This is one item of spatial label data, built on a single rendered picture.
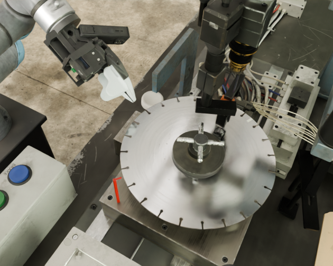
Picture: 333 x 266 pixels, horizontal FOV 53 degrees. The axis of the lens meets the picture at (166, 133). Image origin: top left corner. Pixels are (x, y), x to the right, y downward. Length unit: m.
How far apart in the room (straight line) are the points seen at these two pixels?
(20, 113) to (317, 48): 1.07
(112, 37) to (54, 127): 1.32
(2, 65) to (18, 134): 0.20
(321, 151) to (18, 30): 0.66
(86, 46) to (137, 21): 1.98
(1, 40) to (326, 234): 0.86
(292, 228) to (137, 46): 1.82
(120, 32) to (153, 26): 1.88
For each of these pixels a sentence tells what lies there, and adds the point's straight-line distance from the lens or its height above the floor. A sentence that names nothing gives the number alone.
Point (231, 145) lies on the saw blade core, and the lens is 0.74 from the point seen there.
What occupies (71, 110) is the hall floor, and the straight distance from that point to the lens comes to 2.07.
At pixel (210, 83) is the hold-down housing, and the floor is 1.11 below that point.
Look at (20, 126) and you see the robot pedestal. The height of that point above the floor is 0.75.
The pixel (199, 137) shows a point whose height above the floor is 1.00.
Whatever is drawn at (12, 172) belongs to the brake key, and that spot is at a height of 0.91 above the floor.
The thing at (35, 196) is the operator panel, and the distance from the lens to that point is 0.75.
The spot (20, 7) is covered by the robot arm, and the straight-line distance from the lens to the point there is 0.78.
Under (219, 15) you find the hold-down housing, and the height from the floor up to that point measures 1.25.
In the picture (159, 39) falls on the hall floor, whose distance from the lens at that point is 2.50.
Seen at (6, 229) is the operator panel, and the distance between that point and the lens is 0.74.
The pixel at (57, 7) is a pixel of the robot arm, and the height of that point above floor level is 1.16.
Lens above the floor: 1.54
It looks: 54 degrees down
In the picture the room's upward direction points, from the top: 4 degrees clockwise
